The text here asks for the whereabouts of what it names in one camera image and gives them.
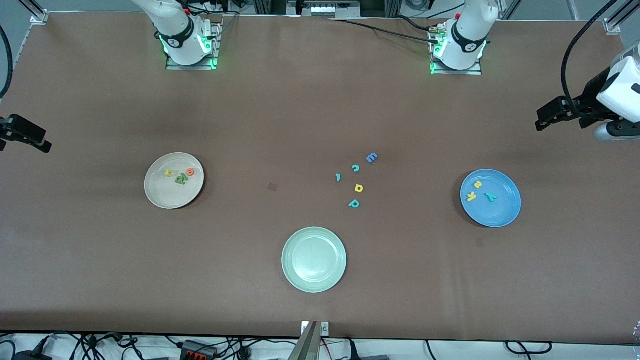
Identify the black power strip red switches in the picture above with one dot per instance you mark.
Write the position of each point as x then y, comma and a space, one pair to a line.
197, 350

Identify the grey metal pole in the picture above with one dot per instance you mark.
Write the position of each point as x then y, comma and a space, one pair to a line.
307, 345

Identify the teal foam letter d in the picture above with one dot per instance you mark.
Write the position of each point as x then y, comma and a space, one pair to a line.
350, 205

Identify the aluminium frame profile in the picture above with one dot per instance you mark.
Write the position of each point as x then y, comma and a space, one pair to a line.
620, 17
36, 12

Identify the white bracket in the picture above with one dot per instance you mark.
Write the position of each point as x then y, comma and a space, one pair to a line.
325, 328

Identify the yellow foam letter k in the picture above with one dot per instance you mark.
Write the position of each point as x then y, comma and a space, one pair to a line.
471, 196

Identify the pale green plate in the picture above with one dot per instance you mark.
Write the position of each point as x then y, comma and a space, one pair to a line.
314, 259

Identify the metal connector box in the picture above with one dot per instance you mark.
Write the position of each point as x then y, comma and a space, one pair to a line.
325, 9

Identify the beige plate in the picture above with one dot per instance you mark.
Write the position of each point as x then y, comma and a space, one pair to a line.
165, 195

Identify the teal foam letter y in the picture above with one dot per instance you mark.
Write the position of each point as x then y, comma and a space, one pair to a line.
491, 197

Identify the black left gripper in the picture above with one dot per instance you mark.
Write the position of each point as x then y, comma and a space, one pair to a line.
591, 96

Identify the blue plate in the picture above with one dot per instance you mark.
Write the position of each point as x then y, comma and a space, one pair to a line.
500, 212

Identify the blue foam letter E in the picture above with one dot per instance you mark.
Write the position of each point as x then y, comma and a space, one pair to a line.
371, 158

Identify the green foam letter d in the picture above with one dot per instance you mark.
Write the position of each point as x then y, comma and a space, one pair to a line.
179, 180

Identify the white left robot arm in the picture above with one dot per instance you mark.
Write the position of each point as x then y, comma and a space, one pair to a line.
467, 30

